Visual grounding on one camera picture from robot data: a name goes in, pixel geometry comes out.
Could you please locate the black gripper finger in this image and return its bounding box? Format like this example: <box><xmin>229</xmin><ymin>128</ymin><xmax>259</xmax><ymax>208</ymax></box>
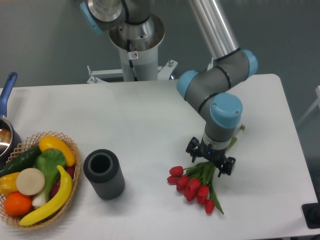
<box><xmin>217</xmin><ymin>156</ymin><xmax>236</xmax><ymax>177</ymax></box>
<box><xmin>185</xmin><ymin>137</ymin><xmax>201</xmax><ymax>163</ymax></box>

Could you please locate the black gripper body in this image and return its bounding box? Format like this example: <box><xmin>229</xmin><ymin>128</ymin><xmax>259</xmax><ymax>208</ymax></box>
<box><xmin>199</xmin><ymin>139</ymin><xmax>227</xmax><ymax>168</ymax></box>

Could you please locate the red tulip bouquet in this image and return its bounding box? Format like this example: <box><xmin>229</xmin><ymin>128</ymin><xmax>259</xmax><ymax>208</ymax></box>
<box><xmin>166</xmin><ymin>124</ymin><xmax>246</xmax><ymax>216</ymax></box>

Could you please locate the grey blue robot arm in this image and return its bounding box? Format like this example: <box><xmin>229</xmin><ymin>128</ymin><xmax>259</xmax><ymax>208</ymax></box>
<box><xmin>80</xmin><ymin>0</ymin><xmax>258</xmax><ymax>175</ymax></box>

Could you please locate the dark grey ribbed vase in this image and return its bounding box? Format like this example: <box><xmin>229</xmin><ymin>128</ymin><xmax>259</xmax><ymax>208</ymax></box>
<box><xmin>83</xmin><ymin>149</ymin><xmax>125</xmax><ymax>200</ymax></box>

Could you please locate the black device at edge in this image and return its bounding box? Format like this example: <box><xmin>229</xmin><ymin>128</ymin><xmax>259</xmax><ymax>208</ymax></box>
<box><xmin>301</xmin><ymin>202</ymin><xmax>320</xmax><ymax>229</ymax></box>

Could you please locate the dark red fruit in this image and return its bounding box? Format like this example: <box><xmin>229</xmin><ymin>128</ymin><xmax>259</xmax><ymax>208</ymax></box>
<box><xmin>50</xmin><ymin>166</ymin><xmax>75</xmax><ymax>199</ymax></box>

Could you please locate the yellow squash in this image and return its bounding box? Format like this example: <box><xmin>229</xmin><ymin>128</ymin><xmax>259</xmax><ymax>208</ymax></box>
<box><xmin>38</xmin><ymin>135</ymin><xmax>76</xmax><ymax>167</ymax></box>

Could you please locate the green bok choy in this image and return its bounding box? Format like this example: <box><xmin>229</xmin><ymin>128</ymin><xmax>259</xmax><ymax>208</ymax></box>
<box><xmin>32</xmin><ymin>148</ymin><xmax>66</xmax><ymax>209</ymax></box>

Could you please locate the woven wicker basket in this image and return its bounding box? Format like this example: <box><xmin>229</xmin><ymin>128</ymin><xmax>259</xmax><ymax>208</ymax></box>
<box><xmin>0</xmin><ymin>131</ymin><xmax>81</xmax><ymax>231</ymax></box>

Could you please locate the green cucumber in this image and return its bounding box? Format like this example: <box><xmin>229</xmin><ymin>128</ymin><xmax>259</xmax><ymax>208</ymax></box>
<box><xmin>0</xmin><ymin>145</ymin><xmax>42</xmax><ymax>177</ymax></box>

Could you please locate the beige round disc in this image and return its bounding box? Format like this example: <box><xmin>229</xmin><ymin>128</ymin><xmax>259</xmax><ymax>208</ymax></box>
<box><xmin>15</xmin><ymin>168</ymin><xmax>45</xmax><ymax>196</ymax></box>

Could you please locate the yellow banana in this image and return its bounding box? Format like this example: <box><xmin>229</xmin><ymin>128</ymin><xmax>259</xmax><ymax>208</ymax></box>
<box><xmin>19</xmin><ymin>165</ymin><xmax>73</xmax><ymax>227</ymax></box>

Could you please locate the orange fruit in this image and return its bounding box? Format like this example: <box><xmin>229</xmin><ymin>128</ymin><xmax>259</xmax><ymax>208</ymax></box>
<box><xmin>4</xmin><ymin>192</ymin><xmax>32</xmax><ymax>217</ymax></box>

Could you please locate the yellow bell pepper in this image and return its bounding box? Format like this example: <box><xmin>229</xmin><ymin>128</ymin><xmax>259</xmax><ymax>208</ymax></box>
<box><xmin>0</xmin><ymin>172</ymin><xmax>20</xmax><ymax>196</ymax></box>

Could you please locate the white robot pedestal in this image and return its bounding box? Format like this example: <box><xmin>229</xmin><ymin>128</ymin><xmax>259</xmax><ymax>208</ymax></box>
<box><xmin>87</xmin><ymin>13</ymin><xmax>178</xmax><ymax>84</ymax></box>

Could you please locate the white frame at right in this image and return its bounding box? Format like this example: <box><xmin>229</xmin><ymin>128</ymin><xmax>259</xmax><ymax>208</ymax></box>
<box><xmin>297</xmin><ymin>85</ymin><xmax>320</xmax><ymax>128</ymax></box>

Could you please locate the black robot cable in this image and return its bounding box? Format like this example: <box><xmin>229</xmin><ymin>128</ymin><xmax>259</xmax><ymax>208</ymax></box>
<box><xmin>126</xmin><ymin>39</ymin><xmax>138</xmax><ymax>82</ymax></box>

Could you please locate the blue handled saucepan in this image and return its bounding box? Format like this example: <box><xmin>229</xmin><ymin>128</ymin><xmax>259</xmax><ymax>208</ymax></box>
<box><xmin>0</xmin><ymin>72</ymin><xmax>22</xmax><ymax>170</ymax></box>

